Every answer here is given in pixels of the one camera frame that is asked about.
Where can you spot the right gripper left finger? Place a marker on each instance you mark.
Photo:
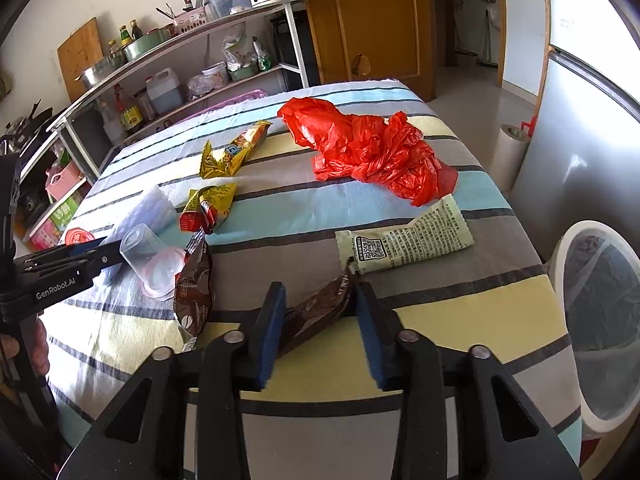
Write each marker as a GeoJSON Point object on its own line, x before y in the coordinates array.
{"type": "Point", "coordinates": [261, 343]}

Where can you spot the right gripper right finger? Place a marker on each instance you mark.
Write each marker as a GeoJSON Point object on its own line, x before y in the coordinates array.
{"type": "Point", "coordinates": [379, 328]}

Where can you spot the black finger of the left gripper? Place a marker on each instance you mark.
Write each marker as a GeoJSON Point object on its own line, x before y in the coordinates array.
{"type": "Point", "coordinates": [97, 252]}

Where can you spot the clear plastic cup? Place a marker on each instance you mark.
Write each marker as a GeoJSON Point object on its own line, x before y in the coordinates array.
{"type": "Point", "coordinates": [155, 263]}

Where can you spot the brown coffee wrapper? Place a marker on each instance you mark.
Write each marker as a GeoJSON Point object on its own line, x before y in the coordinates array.
{"type": "Point", "coordinates": [227, 287]}

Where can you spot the clear bubble plastic bag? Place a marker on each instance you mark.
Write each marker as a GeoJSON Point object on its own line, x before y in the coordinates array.
{"type": "Point", "coordinates": [153, 209]}

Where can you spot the pale green printed wrapper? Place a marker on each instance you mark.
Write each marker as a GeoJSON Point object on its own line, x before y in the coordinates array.
{"type": "Point", "coordinates": [439, 231]}

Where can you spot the yellow red snack wrapper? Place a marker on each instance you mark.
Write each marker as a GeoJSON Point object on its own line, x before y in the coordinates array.
{"type": "Point", "coordinates": [207, 208]}

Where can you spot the red plastic bag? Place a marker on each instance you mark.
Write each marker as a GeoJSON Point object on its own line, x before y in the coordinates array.
{"type": "Point", "coordinates": [370, 149]}

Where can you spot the yellow orange snack wrapper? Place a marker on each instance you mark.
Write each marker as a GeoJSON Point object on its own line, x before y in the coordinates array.
{"type": "Point", "coordinates": [226, 160]}

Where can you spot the white trash bin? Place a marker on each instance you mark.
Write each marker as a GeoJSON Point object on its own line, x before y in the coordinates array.
{"type": "Point", "coordinates": [594, 273]}

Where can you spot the metal kitchen shelf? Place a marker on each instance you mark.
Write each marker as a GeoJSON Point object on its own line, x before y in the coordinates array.
{"type": "Point", "coordinates": [184, 55]}

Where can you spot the striped tablecloth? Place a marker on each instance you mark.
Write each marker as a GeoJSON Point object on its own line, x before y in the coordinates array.
{"type": "Point", "coordinates": [321, 415]}

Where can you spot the red sauce bottle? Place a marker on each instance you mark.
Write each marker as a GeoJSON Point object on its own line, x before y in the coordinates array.
{"type": "Point", "coordinates": [129, 113]}

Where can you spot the white oil jug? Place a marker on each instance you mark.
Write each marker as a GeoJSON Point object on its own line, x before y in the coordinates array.
{"type": "Point", "coordinates": [164, 91]}

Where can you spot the steel mixing bowl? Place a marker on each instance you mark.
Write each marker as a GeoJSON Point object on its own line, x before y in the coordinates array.
{"type": "Point", "coordinates": [102, 69]}

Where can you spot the wooden cutting board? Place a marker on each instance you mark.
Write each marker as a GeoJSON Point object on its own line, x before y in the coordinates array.
{"type": "Point", "coordinates": [81, 50]}

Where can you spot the white paper roll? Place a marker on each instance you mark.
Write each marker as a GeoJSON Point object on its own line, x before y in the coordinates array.
{"type": "Point", "coordinates": [510, 149]}

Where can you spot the pink storage box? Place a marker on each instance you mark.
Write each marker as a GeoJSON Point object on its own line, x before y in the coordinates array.
{"type": "Point", "coordinates": [245, 96]}

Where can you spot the silver refrigerator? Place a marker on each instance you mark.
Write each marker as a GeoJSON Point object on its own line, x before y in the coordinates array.
{"type": "Point", "coordinates": [583, 160]}

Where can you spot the pink utensil basket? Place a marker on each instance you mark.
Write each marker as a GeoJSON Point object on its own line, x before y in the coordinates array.
{"type": "Point", "coordinates": [189, 20]}

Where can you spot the clear plastic container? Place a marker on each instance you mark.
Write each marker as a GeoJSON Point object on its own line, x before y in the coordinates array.
{"type": "Point", "coordinates": [222, 8]}

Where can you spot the wooden door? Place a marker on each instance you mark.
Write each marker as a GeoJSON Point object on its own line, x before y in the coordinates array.
{"type": "Point", "coordinates": [375, 39]}

